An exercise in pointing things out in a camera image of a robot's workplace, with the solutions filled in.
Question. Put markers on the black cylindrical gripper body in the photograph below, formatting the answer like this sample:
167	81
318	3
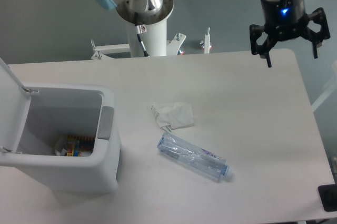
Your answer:
285	20

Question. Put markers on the white paper wrapper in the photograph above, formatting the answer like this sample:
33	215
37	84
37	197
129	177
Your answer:
171	116

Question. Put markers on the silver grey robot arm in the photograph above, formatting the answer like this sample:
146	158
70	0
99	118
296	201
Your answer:
146	22

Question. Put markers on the colourful snack wrapper trash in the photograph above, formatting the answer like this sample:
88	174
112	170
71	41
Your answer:
74	146

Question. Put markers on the white plastic trash can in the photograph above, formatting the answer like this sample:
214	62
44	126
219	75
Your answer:
56	110

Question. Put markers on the white trash can lid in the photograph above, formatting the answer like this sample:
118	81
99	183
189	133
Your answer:
15	102

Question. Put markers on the crushed clear plastic bottle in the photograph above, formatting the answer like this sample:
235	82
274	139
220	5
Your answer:
195	157

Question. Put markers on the black device at table edge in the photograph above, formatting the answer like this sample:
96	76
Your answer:
328	197

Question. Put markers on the white frame at right edge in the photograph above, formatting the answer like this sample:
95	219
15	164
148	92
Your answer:
328	89

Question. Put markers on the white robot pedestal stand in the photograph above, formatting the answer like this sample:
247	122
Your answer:
150	43

